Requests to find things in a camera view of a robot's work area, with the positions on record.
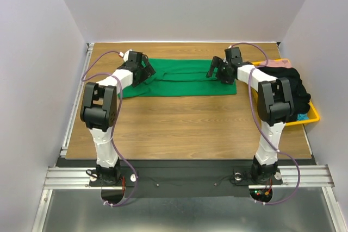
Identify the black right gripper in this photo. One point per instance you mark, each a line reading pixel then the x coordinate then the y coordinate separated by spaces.
pixel 219 68

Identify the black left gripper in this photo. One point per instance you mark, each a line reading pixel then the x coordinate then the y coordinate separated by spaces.
pixel 148 71

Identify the green t shirt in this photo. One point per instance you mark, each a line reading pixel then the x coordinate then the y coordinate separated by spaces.
pixel 180 78

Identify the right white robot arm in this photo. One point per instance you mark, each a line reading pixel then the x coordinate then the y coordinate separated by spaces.
pixel 274 106

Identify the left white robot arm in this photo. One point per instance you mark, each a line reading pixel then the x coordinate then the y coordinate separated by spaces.
pixel 100 109

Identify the pink t shirt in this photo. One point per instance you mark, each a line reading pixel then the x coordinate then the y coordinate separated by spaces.
pixel 276 63

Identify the black t shirt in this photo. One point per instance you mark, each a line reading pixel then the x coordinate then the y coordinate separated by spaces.
pixel 301 97

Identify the teal t shirt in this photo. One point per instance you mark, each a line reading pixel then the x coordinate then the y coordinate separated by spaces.
pixel 302 117

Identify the yellow plastic bin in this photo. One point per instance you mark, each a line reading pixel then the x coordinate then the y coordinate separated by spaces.
pixel 312 114

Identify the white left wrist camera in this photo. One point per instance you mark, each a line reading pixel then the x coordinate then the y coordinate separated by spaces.
pixel 125 55

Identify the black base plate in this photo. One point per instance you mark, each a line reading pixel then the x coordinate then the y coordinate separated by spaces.
pixel 130 188

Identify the aluminium mounting rail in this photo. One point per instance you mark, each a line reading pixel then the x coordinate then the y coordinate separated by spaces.
pixel 287 176

